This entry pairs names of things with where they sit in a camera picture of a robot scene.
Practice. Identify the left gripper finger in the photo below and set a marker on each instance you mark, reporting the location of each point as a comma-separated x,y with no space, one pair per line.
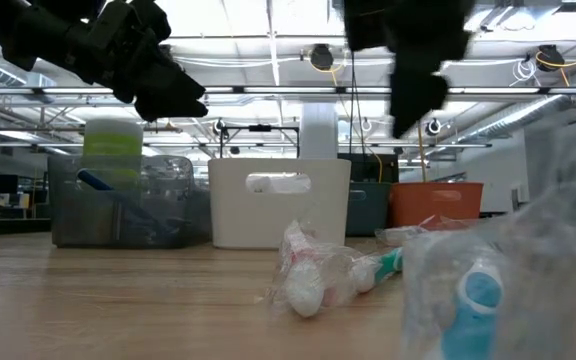
173,111
173,85

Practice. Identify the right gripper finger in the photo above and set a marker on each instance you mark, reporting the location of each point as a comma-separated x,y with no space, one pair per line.
415,97

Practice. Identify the bag of cotton balls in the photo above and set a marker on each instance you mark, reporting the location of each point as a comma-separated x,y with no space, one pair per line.
408,232
278,184

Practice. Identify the teal white toothbrush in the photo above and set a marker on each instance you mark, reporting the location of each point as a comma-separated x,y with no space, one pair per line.
388,265

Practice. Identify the red white bagged toothbrush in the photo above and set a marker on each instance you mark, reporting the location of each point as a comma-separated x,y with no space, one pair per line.
308,285

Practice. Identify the blue white bagged toothbrush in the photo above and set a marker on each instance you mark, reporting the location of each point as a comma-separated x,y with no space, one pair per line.
473,310

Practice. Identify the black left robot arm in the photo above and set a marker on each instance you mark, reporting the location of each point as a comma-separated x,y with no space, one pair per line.
18,30

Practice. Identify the small black ceiling reel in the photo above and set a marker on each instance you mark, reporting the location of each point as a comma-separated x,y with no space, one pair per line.
219,127
435,127

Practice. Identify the green wipes canister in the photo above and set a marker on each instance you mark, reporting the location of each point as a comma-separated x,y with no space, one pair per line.
113,137

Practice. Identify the large black monitor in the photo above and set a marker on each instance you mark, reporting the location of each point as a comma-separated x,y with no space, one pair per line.
368,167

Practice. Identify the long horizontal light bar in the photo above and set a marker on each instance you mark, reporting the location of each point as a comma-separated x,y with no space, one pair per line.
268,90

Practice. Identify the white pillar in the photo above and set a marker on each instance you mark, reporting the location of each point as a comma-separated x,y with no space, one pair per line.
318,130

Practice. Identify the grey translucent plastic bin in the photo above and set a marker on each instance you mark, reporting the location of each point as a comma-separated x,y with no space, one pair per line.
168,220

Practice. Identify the orange plastic bin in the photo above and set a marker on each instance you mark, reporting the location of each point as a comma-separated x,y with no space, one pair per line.
435,205

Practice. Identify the teal plastic bin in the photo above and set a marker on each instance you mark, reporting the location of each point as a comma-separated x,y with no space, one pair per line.
368,210

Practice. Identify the white plastic bin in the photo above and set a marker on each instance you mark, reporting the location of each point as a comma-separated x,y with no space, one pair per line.
278,220

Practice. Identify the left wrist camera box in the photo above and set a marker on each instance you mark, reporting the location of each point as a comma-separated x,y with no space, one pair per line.
113,17

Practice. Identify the black metal gantry frame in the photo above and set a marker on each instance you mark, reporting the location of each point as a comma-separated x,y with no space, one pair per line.
260,128

